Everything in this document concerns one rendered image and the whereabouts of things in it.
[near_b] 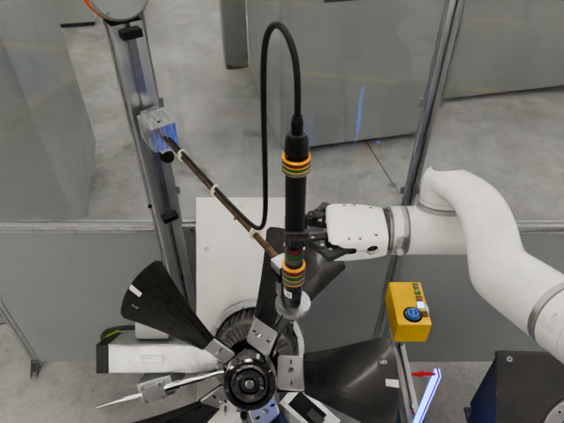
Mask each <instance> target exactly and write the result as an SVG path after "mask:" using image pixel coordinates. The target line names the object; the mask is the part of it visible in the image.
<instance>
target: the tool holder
mask: <svg viewBox="0 0 564 423"><path fill-rule="evenodd" d="M281 258H285V254H284V253H282V254H280V255H278V256H277V257H274V258H272V259H271V267H272V269H271V270H270V274H271V275H272V276H273V277H274V279H275V280H276V293H277V294H278V295H277V297H276V300H275V307H274V308H275V309H276V310H277V312H278V313H279V314H280V315H281V316H282V317H284V318H286V319H289V320H297V319H300V318H302V317H304V316H305V315H306V314H307V313H308V312H309V310H310V307H311V301H310V298H309V296H308V295H307V293H305V292H304V291H302V296H301V303H300V306H298V307H297V308H289V307H288V306H287V305H286V304H285V293H284V282H283V280H282V265H281V264H280V263H279V262H278V260H279V259H281Z"/></svg>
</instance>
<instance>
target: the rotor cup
mask: <svg viewBox="0 0 564 423"><path fill-rule="evenodd" d="M231 349H232V350H234V351H235V352H237V353H236V354H235V355H234V356H233V357H232V358H231V359H230V360H228V361H227V362H226V363H224V364H223V372H224V378H223V389H224V393H225V395H226V397H227V399H228V400H229V402H230V403H231V404H232V405H234V406H235V407H237V408H239V409H241V410H258V409H260V408H262V407H264V406H265V405H267V404H268V402H270V401H271V399H272V398H273V396H274V392H275V389H276V377H277V373H278V356H279V352H278V350H277V349H276V348H275V349H274V353H273V356H272V357H271V358H270V357H269V356H264V355H263V354H262V353H261V352H260V351H258V350H257V349H256V348H254V347H253V346H252V345H250V344H249V343H248V342H247V338H246V337H245V338H242V339H240V340H238V341H236V342H235V343H234V344H233V345H232V346H231ZM257 353H258V354H260V357H259V359H258V358H256V357H257ZM229 363H230V365H229V368H227V366H228V364H229ZM247 380H252V381H253V382H254V387H253V388H252V389H247V388H246V387H245V382H246V381H247Z"/></svg>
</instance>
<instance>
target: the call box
mask: <svg viewBox="0 0 564 423"><path fill-rule="evenodd" d="M413 283H418V285H419V287H420V288H419V289H413V285H412V284H413ZM414 290H420V295H421V297H422V300H423V301H416V298H415V296H416V295H415V292H414ZM417 302H423V303H424V308H418V305H417ZM385 304H386V308H387V312H388V317H389V324H390V329H391V333H392V338H393V341H394V342H425V341H426V339H427V337H428V334H429V331H430V329H431V325H432V324H431V318H430V315H429V312H428V309H427V306H426V300H425V297H424V294H423V290H422V288H421V284H420V282H389V285H388V289H387V293H386V296H385ZM411 307H414V308H417V309H418V310H419V312H420V318H419V319H418V320H415V321H413V320H411V319H409V318H408V317H407V316H406V314H405V313H406V311H407V308H411ZM422 311H427V313H428V317H422V315H421V312H422Z"/></svg>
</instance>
